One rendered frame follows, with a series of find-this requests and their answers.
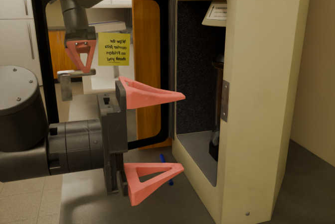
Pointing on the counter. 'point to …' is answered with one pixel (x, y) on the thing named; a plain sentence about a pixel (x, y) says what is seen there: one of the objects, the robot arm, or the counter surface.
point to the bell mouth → (217, 13)
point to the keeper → (225, 100)
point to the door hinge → (172, 59)
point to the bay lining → (196, 66)
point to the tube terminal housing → (251, 88)
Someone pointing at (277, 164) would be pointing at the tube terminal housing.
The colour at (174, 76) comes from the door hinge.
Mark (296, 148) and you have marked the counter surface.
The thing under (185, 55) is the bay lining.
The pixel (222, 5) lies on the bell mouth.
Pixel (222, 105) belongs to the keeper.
